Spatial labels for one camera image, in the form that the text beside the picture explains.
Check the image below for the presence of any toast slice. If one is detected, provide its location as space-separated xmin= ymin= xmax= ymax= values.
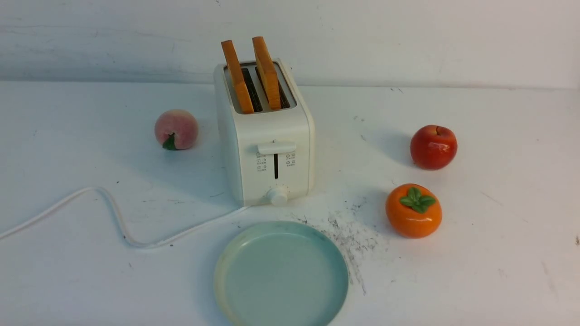
xmin=252 ymin=36 xmax=281 ymax=110
xmin=221 ymin=40 xmax=254 ymax=114

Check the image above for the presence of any light green round plate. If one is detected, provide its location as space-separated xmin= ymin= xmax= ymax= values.
xmin=213 ymin=221 xmax=350 ymax=326

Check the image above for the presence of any white two-slot toaster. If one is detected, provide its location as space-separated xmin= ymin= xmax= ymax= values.
xmin=213 ymin=58 xmax=315 ymax=206

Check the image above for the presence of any pink peach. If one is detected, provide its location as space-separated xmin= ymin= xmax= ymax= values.
xmin=154 ymin=110 xmax=199 ymax=151

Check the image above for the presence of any orange persimmon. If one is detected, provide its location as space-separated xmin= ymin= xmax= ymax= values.
xmin=385 ymin=183 xmax=443 ymax=239

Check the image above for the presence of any red apple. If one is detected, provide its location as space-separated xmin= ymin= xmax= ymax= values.
xmin=410 ymin=125 xmax=458 ymax=170

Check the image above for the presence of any white toaster power cord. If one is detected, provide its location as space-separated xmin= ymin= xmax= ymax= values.
xmin=0 ymin=186 xmax=251 ymax=249

